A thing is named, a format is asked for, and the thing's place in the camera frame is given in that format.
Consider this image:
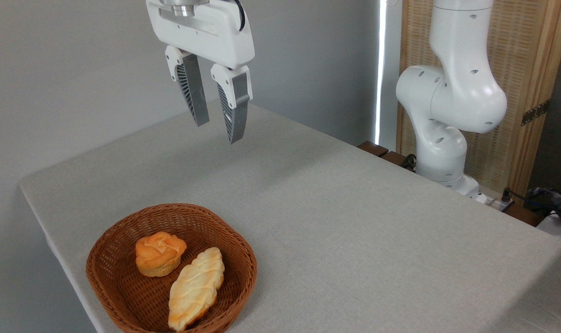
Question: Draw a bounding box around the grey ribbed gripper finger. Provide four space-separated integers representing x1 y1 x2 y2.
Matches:
210 63 253 144
165 45 210 127

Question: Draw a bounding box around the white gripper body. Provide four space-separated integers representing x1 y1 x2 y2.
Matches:
146 0 256 70

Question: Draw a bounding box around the long leaf-shaped bread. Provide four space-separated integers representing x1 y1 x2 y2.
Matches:
168 247 225 332

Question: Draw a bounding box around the round orange bread roll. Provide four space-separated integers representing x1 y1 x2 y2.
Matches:
135 231 187 278

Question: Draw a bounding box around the brown woven wicker basket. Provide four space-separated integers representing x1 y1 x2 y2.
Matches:
86 203 258 333

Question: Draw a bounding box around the brown wooden block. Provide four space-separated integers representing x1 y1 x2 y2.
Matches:
357 141 390 158
503 203 547 227
381 151 408 167

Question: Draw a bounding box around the dark metal screen hinge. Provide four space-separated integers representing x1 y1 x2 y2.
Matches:
521 99 549 126

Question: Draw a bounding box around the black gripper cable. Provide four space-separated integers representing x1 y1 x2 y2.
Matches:
234 0 247 32

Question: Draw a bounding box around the black cable bundle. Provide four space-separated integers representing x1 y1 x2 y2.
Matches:
512 184 561 221

